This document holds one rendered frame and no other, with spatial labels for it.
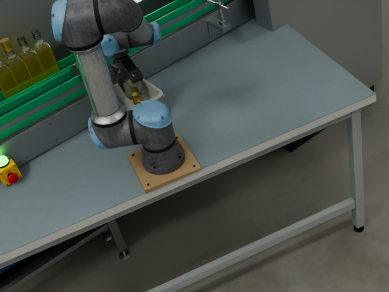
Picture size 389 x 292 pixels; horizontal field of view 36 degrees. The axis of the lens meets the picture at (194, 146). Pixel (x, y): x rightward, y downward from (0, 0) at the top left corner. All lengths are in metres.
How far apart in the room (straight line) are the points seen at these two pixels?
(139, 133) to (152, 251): 1.03
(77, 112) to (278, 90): 0.78
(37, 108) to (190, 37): 0.75
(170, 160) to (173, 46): 0.72
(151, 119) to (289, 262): 1.07
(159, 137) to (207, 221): 1.03
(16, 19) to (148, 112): 0.75
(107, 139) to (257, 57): 0.86
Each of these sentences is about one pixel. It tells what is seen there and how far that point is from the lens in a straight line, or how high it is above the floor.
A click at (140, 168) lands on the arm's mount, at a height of 0.77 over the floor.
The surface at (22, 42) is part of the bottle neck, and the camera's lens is 2.31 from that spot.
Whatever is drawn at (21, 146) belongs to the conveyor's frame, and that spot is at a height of 0.83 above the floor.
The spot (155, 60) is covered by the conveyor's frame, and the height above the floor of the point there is 0.81.
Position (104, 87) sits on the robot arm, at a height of 1.13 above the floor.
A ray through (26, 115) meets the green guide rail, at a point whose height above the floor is 0.92.
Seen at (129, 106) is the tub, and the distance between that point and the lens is 2.39.
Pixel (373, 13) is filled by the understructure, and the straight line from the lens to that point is 3.18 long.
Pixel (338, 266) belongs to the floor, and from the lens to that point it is 2.63.
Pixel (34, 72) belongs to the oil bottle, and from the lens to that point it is 2.35.
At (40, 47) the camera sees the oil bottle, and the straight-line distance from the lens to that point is 2.33.
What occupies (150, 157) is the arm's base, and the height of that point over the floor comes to 0.83.
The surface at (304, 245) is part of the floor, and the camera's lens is 2.71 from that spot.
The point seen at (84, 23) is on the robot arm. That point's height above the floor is 1.37.
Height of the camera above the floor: 2.08
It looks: 39 degrees down
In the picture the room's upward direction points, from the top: 15 degrees counter-clockwise
